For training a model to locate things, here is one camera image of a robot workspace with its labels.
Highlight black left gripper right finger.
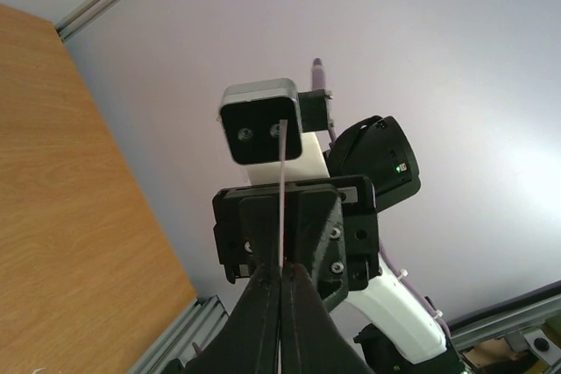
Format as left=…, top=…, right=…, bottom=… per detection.
left=280, top=263, right=372, bottom=374

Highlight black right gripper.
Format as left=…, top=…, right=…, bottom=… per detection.
left=212, top=116, right=421, bottom=312

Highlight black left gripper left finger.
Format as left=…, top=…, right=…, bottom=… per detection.
left=186, top=265, right=281, bottom=374

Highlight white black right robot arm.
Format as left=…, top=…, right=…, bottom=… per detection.
left=195, top=112, right=463, bottom=373

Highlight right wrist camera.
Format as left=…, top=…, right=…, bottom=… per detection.
left=218, top=78, right=332, bottom=185

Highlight aluminium front rail frame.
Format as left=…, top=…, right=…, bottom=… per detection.
left=129, top=282, right=560, bottom=373

